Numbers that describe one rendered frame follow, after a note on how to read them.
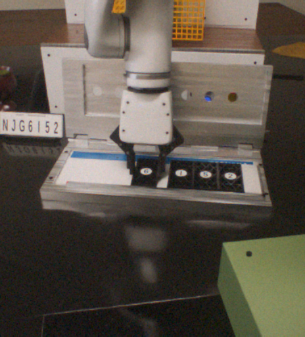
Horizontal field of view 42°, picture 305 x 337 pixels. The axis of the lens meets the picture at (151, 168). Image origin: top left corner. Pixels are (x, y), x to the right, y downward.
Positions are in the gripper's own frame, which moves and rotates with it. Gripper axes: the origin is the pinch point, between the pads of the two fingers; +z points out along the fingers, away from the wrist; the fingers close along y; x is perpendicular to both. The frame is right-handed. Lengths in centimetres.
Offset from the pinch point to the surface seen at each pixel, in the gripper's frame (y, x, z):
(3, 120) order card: -37.5, 16.4, -3.0
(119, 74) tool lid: -7.6, 11.3, -16.0
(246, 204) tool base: 19.6, -6.7, 3.9
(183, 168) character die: 7.5, 2.2, 1.2
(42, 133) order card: -27.6, 15.9, -0.6
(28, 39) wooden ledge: -66, 103, -17
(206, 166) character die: 12.0, 3.4, 0.8
